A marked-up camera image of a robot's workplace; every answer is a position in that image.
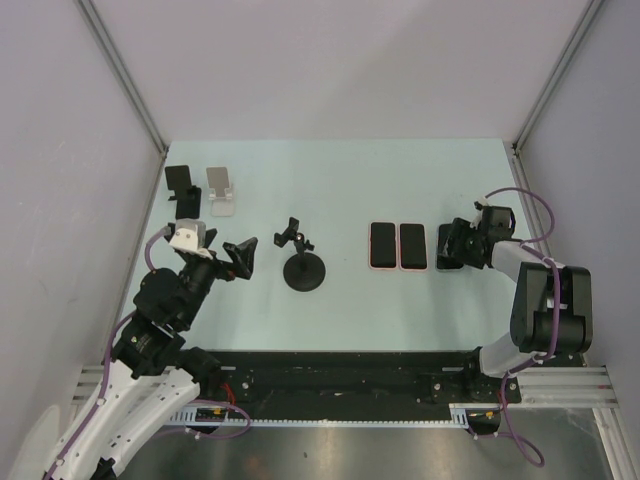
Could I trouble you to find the aluminium frame rail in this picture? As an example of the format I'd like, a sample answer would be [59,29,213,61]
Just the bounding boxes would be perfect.
[510,0,607,155]
[74,0,168,158]

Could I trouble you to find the aluminium frame rail left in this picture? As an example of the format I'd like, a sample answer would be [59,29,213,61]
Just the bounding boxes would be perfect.
[74,0,168,158]

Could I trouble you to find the pink-cased phone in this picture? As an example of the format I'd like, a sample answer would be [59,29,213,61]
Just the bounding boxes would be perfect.
[369,222,397,269]
[399,223,428,271]

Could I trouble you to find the white slotted cable duct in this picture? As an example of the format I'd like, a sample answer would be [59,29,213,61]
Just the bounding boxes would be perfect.
[164,403,469,429]

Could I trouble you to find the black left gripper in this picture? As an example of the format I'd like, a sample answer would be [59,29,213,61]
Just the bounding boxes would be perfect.
[178,228,257,327]

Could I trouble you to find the black round-base phone stand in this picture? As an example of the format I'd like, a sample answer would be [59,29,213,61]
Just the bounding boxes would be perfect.
[274,217,326,293]

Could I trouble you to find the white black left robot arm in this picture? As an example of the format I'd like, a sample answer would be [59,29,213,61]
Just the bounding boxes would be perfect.
[43,220,258,479]

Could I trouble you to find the white-cased phone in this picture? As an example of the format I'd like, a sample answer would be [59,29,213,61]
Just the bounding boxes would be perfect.
[436,223,464,271]

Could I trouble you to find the white phone stand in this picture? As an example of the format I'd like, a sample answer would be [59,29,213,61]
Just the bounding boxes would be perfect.
[206,167,235,217]

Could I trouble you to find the aluminium frame rail right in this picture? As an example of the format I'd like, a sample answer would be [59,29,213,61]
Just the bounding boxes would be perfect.
[510,0,607,155]

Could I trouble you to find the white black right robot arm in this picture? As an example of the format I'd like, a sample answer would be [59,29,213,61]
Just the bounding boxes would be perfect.
[436,205,594,401]

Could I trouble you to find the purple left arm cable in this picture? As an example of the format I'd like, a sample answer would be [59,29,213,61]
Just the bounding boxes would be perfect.
[54,227,256,480]

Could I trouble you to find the black folding phone stand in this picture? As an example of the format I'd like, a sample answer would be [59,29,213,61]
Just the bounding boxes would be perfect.
[164,165,202,220]

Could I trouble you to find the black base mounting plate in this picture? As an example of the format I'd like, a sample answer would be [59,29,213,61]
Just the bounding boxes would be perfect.
[200,351,521,418]

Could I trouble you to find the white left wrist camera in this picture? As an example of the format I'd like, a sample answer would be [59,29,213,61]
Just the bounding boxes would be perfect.
[169,219,213,259]

